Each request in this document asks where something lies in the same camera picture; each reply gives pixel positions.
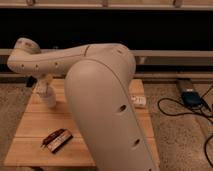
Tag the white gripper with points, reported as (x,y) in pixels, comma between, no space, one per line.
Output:
(44,80)

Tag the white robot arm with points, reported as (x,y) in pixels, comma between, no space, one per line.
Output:
(96,87)

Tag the white ceramic cup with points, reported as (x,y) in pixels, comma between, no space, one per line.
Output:
(48,97)

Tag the wooden table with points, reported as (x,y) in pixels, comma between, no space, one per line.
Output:
(37,122)

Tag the brown rectangular box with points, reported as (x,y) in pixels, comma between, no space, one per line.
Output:
(59,141)

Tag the white tube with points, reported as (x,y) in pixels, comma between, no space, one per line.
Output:
(139,101)

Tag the blue power adapter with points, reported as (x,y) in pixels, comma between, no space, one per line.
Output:
(191,99)

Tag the grey rail frame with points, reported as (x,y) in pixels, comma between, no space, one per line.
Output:
(173,57)

